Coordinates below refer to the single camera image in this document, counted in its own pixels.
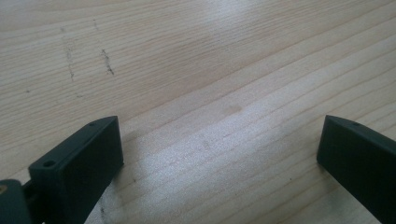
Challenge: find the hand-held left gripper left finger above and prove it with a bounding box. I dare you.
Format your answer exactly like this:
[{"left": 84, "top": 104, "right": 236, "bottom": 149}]
[{"left": 28, "top": 115, "right": 125, "bottom": 224}]

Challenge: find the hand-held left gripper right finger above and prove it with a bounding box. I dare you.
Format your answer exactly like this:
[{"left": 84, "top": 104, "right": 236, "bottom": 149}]
[{"left": 316, "top": 114, "right": 396, "bottom": 224}]

